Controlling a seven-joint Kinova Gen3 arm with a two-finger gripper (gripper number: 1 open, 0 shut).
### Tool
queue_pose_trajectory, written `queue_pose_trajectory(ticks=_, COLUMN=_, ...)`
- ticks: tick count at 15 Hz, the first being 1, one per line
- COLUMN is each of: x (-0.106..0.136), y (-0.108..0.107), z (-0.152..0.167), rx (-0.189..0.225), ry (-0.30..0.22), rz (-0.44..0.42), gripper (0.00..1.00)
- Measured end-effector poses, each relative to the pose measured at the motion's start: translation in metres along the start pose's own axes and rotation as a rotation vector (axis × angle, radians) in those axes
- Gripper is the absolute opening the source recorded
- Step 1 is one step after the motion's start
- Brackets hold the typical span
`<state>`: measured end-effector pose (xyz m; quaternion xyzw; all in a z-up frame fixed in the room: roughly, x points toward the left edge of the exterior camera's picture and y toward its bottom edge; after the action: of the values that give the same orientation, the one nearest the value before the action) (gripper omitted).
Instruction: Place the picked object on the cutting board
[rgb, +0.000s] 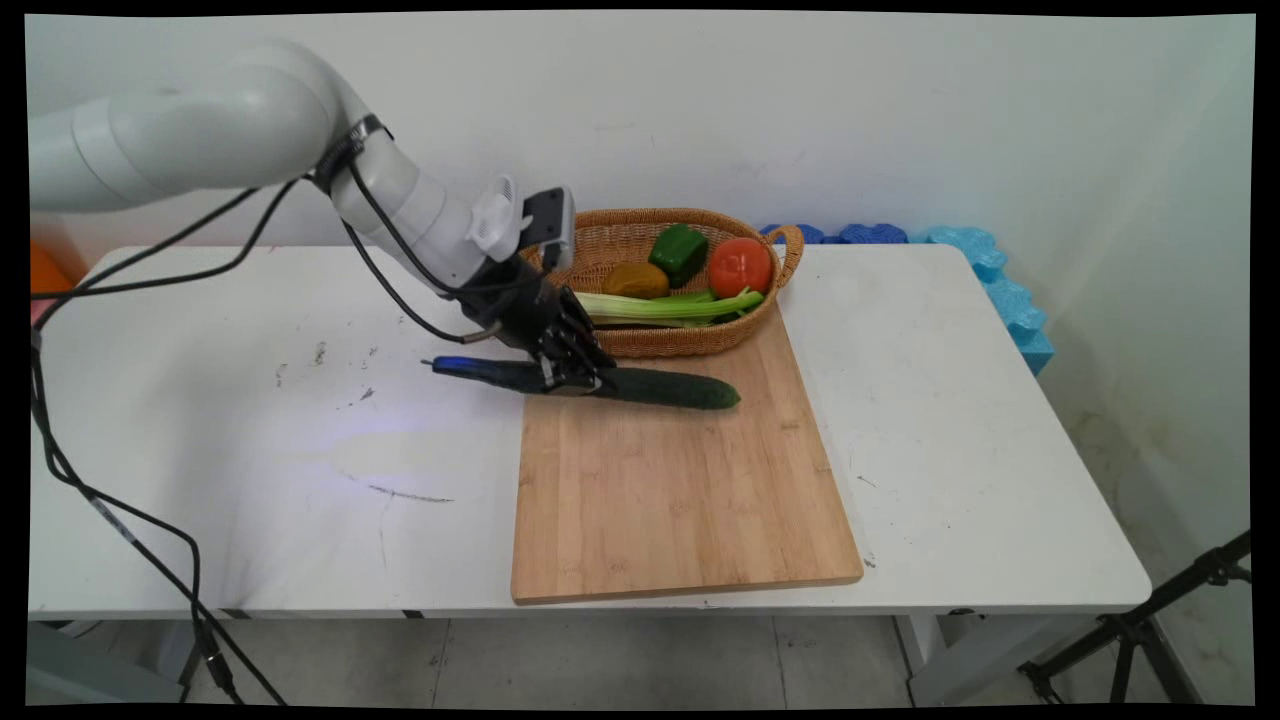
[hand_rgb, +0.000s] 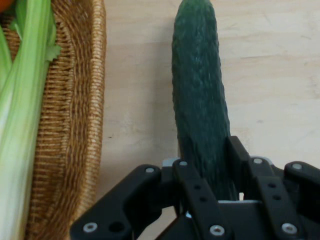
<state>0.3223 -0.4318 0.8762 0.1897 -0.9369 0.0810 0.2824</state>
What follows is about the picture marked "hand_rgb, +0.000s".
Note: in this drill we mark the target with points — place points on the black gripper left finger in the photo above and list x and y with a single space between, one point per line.
125 200

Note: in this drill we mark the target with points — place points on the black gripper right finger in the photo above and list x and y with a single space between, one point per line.
287 195

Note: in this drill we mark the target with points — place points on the dark green cucumber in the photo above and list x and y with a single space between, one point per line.
200 87

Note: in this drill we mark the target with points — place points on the woven wicker basket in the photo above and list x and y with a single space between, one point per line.
75 125

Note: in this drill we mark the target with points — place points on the wooden cutting board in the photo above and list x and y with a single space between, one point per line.
275 75

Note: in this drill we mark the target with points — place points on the green celery stalk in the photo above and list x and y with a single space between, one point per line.
22 100

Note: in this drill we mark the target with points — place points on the red tomato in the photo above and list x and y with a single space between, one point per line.
3 3

